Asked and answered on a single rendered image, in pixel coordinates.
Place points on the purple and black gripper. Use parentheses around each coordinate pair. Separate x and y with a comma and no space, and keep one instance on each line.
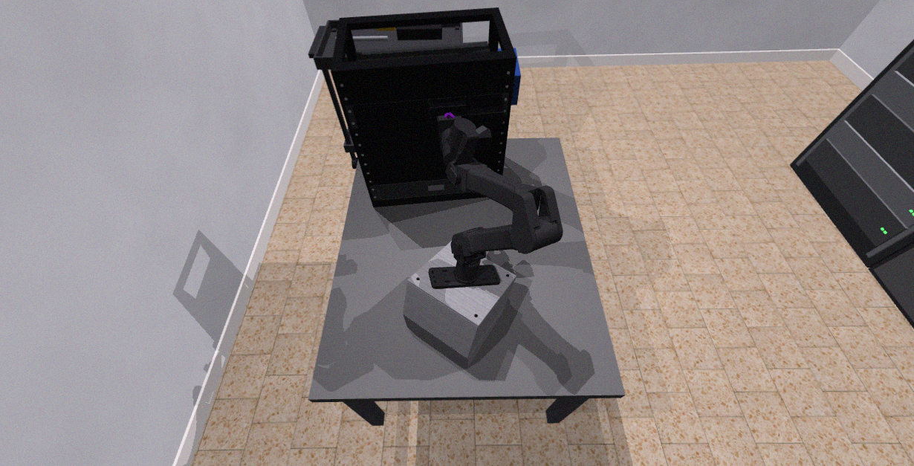
(444,123)

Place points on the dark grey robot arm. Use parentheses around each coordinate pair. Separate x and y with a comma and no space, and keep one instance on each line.
(528,231)

